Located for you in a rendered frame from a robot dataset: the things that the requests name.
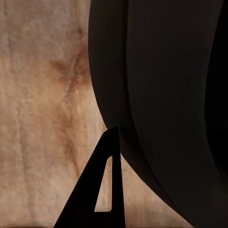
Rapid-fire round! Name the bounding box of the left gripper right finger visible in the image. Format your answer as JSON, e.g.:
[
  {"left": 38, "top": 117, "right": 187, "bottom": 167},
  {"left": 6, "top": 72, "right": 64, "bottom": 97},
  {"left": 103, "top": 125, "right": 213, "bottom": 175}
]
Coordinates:
[{"left": 207, "top": 126, "right": 228, "bottom": 175}]

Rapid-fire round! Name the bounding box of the cauldron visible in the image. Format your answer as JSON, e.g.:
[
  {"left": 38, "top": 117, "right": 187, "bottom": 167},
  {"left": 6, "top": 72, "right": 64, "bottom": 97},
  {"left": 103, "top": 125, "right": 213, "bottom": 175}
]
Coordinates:
[{"left": 88, "top": 0, "right": 228, "bottom": 228}]

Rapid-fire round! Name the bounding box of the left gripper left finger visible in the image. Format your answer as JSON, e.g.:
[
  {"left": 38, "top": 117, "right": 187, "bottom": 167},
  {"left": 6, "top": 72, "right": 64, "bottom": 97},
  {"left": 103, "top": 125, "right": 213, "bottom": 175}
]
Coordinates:
[{"left": 54, "top": 126, "right": 125, "bottom": 228}]

